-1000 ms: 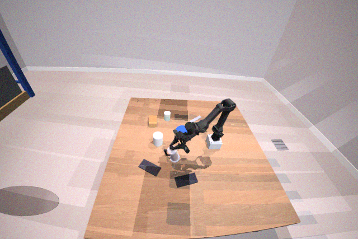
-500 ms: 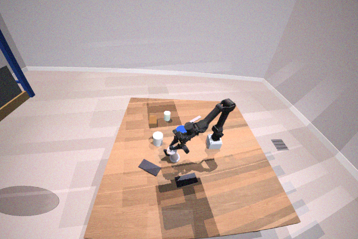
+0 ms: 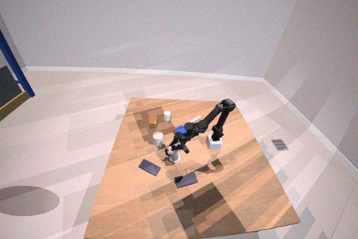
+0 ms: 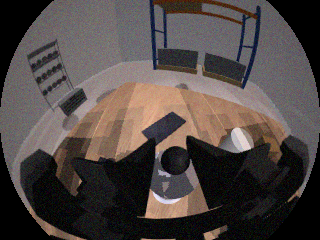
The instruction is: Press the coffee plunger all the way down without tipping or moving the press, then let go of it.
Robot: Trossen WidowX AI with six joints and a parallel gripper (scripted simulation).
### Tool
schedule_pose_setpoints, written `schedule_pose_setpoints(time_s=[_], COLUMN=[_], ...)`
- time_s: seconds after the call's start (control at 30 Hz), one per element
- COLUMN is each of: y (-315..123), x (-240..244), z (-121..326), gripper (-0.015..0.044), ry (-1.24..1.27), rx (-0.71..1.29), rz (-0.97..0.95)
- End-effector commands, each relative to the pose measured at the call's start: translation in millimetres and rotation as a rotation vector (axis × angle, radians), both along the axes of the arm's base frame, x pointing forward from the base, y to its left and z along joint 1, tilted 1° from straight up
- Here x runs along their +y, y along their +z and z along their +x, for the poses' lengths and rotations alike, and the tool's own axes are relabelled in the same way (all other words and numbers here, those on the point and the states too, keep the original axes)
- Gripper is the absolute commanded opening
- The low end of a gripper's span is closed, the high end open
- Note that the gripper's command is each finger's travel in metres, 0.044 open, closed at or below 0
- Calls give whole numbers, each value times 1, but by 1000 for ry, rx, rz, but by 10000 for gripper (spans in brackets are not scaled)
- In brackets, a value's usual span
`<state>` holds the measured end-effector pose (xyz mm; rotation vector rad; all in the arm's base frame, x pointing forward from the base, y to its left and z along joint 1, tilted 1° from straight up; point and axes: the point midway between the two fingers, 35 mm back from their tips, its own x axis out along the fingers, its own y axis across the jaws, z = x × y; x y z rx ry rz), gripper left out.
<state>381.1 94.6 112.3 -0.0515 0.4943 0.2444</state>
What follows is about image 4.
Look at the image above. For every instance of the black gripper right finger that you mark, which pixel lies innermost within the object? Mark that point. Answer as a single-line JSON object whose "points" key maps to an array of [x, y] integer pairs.
{"points": [[217, 169]]}

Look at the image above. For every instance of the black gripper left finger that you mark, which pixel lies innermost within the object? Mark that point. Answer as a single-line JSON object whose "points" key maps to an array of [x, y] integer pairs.
{"points": [[132, 175]]}

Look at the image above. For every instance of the glass french press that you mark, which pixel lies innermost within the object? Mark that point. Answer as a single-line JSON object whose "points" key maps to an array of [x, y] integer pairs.
{"points": [[173, 175]]}

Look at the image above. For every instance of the brown rectangular block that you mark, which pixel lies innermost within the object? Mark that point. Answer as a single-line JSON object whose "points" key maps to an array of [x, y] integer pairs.
{"points": [[273, 151]]}

